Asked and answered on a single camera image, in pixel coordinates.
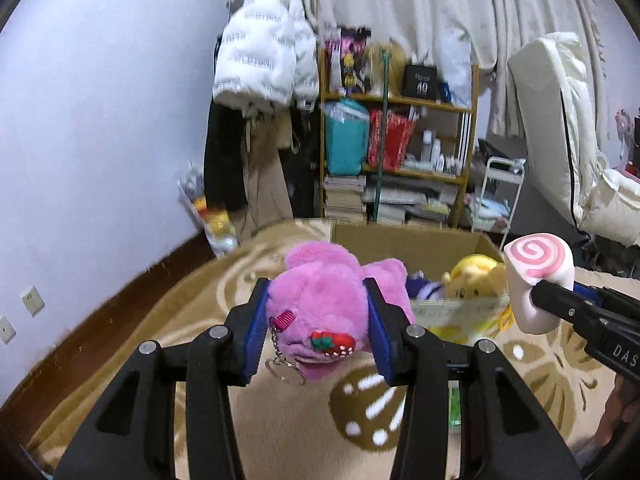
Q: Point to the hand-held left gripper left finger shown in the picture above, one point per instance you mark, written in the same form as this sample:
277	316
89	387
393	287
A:
257	330

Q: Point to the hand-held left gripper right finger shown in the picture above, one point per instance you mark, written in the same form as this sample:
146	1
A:
382	340

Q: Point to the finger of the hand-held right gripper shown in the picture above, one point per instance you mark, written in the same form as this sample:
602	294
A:
565	305
592	294

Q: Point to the pink swirl white plush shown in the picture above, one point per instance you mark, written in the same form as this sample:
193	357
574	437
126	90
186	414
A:
535	260

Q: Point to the dark purple plush toy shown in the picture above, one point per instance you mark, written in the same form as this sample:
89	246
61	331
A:
422	287

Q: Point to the pink plush toy with strawberry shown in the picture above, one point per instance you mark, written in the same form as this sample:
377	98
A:
320	290

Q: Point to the yellow plush toy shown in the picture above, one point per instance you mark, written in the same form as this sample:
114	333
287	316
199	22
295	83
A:
475	277

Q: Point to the printed cardboard box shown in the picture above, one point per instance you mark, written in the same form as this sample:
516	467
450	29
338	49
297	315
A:
400	240

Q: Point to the person's right hand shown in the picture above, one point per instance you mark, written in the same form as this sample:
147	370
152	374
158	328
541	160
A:
612	410

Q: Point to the small green packet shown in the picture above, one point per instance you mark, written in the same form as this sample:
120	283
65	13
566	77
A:
455	410

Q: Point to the white metal cart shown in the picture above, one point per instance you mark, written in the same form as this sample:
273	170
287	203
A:
515	205

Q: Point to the plastic bag of toys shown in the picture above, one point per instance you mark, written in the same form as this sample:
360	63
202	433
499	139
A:
217	225

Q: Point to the beige butterfly patterned blanket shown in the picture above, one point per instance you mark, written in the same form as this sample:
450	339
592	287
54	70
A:
300	435

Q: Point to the light blue cloth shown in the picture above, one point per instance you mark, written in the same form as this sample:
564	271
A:
492	210

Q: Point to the pile of papers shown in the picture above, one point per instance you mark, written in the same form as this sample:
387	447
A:
405	195

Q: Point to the stack of books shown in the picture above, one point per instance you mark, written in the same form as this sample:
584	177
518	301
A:
345	197

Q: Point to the beige trousers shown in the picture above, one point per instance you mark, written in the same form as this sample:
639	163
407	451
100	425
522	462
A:
265	180

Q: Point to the dark hanging clothing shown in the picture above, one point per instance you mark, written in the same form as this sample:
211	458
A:
305	170

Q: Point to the pink white decoration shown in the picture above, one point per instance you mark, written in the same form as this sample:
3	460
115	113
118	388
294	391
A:
625	130

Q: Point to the black bag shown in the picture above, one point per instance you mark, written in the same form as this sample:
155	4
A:
495	150

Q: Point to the black coat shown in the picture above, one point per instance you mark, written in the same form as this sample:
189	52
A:
222	160

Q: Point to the white folded mattress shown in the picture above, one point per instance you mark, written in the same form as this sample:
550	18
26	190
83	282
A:
545	110

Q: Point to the group of cosmetic bottles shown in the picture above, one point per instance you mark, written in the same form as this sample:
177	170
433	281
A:
432	150

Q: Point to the teal bag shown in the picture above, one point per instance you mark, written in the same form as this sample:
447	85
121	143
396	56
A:
345	145

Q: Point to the red patterned bag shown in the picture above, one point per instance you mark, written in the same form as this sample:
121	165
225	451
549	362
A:
390	140

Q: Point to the green pole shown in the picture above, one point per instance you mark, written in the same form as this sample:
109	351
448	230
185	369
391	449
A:
382	135

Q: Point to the wooden shelf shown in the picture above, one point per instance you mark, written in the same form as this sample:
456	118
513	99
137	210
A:
430	102

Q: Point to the black box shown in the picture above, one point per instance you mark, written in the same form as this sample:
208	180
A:
422	82

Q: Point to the clear plastic bag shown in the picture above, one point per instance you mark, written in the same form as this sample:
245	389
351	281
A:
455	60

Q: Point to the yellow wig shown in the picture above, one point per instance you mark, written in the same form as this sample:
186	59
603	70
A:
395	67

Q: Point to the white puffer jacket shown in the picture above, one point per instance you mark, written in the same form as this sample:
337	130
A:
260	50

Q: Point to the purple printed bag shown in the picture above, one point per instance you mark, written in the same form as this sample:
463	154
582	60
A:
350	60

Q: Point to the white floral curtain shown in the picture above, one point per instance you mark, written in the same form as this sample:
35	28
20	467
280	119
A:
425	0

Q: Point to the white wall socket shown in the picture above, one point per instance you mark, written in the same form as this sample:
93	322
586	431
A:
32	301
6	329

